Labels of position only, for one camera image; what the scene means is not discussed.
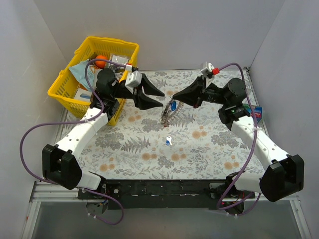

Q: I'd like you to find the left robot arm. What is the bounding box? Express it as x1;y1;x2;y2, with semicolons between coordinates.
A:
42;68;164;199

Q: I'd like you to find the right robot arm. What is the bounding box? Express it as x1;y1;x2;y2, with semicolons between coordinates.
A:
172;76;305;202

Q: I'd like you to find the silver foil packet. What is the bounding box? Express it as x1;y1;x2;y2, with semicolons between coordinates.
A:
106;54;130;73

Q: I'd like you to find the orange ball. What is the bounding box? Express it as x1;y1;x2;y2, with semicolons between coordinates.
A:
95;55;108;69

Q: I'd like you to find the white box in basket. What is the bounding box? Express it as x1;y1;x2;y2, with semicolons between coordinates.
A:
74;88;92;102

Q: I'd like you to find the floral table mat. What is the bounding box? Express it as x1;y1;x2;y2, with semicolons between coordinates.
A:
49;69;280;180

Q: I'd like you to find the light blue pouch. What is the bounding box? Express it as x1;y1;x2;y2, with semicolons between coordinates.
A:
69;59;97;92

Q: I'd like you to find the blue tag with key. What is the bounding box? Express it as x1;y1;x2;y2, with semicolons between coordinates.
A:
165;136;172;146

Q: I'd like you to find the blue red small box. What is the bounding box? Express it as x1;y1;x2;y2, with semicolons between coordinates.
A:
252;106;263;123

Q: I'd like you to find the yellow plastic basket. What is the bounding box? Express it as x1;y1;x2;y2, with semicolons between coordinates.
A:
47;36;140;126

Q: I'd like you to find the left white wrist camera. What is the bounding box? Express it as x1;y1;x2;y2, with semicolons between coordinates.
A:
125;63;142;89

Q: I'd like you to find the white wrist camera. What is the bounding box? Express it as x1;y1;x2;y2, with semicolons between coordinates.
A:
125;63;142;89
200;62;220;79

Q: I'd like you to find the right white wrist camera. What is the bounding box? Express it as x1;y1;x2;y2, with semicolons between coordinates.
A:
200;62;220;79

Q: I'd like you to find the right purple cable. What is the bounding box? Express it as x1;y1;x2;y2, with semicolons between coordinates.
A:
216;62;262;217

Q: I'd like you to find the purple cable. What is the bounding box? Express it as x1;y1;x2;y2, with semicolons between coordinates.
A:
216;62;262;217
19;58;133;226

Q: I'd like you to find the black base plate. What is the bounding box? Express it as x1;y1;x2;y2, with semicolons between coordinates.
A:
77;180;256;210

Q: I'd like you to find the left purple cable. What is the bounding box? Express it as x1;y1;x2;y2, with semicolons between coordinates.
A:
19;58;133;226

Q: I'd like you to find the aluminium frame rail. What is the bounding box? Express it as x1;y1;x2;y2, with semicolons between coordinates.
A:
22;180;311;239

